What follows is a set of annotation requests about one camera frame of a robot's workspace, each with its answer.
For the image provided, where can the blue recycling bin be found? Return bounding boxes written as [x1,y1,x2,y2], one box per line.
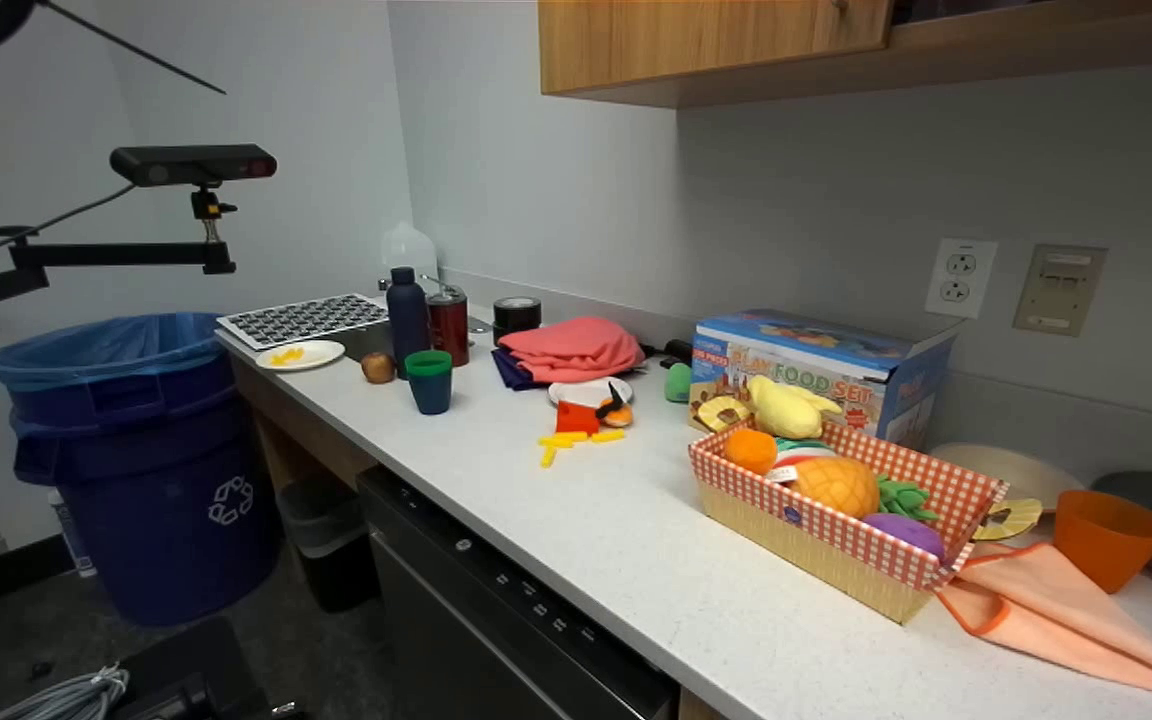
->
[0,311,281,624]

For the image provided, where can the beige wall switch plate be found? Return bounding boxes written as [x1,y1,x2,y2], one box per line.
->
[1012,245,1110,338]

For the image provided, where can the purple toy eggplant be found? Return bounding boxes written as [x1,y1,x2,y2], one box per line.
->
[866,514,945,562]

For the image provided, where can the orange plastic cup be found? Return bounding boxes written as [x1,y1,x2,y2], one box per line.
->
[1051,487,1152,594]

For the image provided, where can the cream bowl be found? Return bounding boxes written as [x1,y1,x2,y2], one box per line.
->
[932,445,1075,544]

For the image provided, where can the red checkered basket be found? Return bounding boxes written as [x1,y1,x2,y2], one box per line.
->
[688,423,1008,624]

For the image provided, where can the dark blue bottle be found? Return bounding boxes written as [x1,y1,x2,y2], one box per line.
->
[388,270,429,359]

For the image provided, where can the black can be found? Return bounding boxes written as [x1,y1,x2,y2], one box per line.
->
[492,296,542,338]

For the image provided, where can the black camera on boom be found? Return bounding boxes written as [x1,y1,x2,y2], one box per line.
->
[0,144,277,299]

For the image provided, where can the white plate with yellow food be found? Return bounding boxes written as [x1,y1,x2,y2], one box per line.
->
[255,341,344,374]

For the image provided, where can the orange cloth napkin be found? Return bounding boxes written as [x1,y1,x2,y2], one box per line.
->
[938,544,1152,691]

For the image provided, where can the green and blue cup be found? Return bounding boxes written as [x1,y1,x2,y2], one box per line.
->
[405,348,453,416]

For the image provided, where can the pink folded cloth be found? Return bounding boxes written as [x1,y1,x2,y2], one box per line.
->
[499,317,645,386]

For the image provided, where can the orange plush fruit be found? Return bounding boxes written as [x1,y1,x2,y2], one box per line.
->
[798,457,881,515]

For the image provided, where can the white dish drying rack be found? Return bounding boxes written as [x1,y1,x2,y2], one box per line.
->
[215,294,388,353]

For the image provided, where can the black dishwasher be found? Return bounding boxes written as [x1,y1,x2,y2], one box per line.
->
[359,470,677,720]

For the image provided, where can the red white plush toy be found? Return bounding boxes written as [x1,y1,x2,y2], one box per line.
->
[549,376,636,435]

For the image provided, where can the wooden cabinet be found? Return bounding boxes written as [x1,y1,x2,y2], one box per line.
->
[542,0,1152,107]

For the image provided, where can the small black trash bin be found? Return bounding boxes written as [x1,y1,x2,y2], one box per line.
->
[281,475,376,613]

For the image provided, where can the dark red jar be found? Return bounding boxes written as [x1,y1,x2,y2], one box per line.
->
[429,289,470,366]

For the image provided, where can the small orange toy ball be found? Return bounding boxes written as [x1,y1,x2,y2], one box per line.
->
[726,428,775,473]

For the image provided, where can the yellow plush banana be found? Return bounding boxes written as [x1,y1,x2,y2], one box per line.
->
[750,376,842,440]

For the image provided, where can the blue toy food box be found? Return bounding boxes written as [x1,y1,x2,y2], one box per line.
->
[694,311,954,447]

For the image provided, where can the white power outlet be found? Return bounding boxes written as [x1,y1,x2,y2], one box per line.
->
[923,239,997,321]

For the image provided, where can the small brown toy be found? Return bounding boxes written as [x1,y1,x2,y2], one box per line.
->
[359,353,396,386]

